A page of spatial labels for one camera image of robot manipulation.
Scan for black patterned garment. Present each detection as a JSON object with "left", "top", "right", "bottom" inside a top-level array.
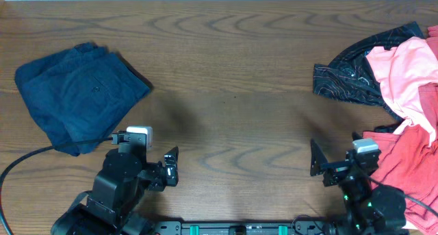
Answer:
[{"left": 313, "top": 21, "right": 424, "bottom": 121}]

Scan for navy shorts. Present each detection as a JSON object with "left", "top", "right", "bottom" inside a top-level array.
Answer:
[{"left": 14, "top": 42, "right": 152, "bottom": 156}]

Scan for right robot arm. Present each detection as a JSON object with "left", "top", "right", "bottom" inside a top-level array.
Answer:
[{"left": 310, "top": 138, "right": 409, "bottom": 235}]

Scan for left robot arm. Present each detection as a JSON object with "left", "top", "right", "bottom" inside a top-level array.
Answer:
[{"left": 51, "top": 146, "right": 179, "bottom": 235}]

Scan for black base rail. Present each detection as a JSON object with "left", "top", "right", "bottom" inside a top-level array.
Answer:
[{"left": 150, "top": 215, "right": 337, "bottom": 235}]

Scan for red coral garment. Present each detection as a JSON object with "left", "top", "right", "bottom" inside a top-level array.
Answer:
[{"left": 363, "top": 84, "right": 437, "bottom": 234}]

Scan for light pink garment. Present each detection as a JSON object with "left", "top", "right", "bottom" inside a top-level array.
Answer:
[{"left": 366, "top": 36, "right": 437, "bottom": 142}]

